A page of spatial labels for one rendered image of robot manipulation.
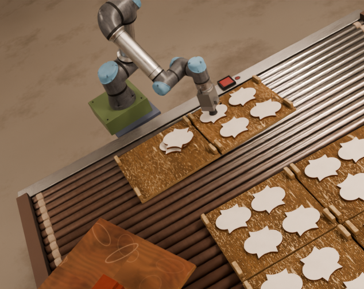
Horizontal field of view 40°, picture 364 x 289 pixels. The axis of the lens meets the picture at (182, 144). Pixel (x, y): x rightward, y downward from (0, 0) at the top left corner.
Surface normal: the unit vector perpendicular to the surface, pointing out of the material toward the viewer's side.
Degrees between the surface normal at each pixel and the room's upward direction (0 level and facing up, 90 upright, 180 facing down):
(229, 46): 0
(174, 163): 0
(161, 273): 0
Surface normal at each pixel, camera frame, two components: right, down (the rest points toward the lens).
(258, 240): -0.29, -0.70
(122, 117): 0.48, 0.48
